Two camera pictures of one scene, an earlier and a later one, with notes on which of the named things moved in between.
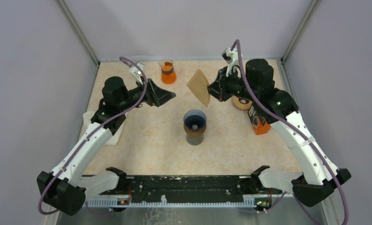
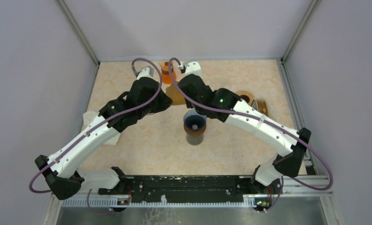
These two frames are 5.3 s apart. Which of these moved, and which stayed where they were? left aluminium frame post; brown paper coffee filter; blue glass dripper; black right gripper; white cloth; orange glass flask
Moved: black right gripper; brown paper coffee filter
Stayed: white cloth; blue glass dripper; left aluminium frame post; orange glass flask
